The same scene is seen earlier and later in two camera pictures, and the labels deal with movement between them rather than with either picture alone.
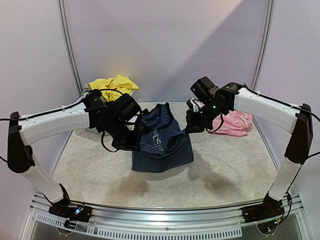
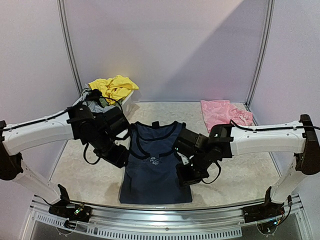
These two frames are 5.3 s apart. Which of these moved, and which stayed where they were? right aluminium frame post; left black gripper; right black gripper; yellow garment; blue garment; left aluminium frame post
Moved: right black gripper; blue garment; left black gripper
Stayed: yellow garment; right aluminium frame post; left aluminium frame post
